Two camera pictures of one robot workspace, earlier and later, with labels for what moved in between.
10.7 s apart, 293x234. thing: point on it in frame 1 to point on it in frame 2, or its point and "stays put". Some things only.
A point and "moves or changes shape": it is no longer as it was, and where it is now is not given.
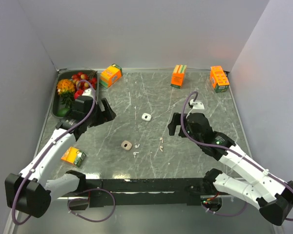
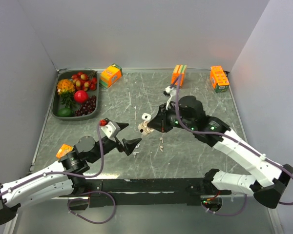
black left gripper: (106, 115) to (128, 145)
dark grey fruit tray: (63, 74) stays put
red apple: (79, 92) stays put
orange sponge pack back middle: (178, 72) stays put
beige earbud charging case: (126, 145) moves or changes shape
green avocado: (62, 112) stays put
